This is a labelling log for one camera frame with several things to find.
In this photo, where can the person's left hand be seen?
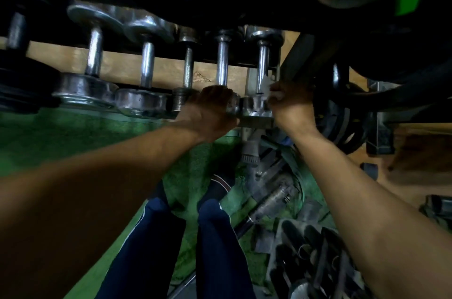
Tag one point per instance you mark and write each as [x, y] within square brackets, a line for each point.
[206, 115]

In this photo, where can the person's right hand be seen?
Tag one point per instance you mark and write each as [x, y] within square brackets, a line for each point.
[295, 108]

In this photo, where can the person's left fingers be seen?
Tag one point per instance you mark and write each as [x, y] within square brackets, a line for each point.
[222, 92]

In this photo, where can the person's right fingers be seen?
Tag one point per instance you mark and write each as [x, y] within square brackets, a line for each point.
[284, 92]

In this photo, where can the white cloth piece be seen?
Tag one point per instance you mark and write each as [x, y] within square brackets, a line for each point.
[265, 84]

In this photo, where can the slim chrome dumbbell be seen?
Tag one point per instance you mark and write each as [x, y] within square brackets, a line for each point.
[222, 62]

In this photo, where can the person's left forearm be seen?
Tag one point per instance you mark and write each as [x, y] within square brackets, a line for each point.
[88, 196]

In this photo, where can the person's right forearm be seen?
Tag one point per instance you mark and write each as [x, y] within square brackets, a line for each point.
[370, 224]

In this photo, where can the chrome dumbbell with round heads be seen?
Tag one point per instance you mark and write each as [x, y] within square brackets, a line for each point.
[263, 58]

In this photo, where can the small knurled chrome dumbbell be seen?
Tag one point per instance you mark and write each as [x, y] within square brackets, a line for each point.
[188, 65]

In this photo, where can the stack of black weight plates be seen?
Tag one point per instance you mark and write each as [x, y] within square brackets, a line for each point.
[339, 122]

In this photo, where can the grey threaded collar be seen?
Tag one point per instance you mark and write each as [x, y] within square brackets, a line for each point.
[250, 152]

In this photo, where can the medium chrome dumbbell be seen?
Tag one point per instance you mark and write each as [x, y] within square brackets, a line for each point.
[147, 65]

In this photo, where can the person's striped sock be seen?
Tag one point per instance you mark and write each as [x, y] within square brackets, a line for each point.
[220, 184]

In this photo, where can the black plate stand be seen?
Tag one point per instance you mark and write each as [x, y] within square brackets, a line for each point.
[380, 125]

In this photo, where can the wooden rack shelf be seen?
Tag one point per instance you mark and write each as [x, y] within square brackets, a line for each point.
[123, 65]

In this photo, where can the short chrome dumbbell bar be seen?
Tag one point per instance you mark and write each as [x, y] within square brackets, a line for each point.
[273, 200]

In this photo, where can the small black block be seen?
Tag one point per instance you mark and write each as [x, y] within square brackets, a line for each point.
[369, 171]

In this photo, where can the grey metal block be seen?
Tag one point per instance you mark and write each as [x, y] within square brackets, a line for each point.
[310, 210]
[263, 239]

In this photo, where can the large chrome dumbbell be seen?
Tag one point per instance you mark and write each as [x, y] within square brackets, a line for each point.
[93, 55]

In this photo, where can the person's right leg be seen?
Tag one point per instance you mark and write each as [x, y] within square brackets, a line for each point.
[220, 253]

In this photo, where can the person's leg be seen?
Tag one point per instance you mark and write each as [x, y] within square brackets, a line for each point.
[148, 249]
[220, 253]

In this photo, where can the person's left leg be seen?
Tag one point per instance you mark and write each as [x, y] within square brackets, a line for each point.
[148, 249]

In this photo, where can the long steel bar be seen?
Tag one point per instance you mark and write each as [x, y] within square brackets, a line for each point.
[212, 267]

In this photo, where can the black machine part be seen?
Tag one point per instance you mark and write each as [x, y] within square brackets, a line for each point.
[438, 210]

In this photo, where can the black plate dumbbell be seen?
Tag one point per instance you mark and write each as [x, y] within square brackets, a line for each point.
[16, 69]

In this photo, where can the black metal rack post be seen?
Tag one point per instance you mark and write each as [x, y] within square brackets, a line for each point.
[298, 58]

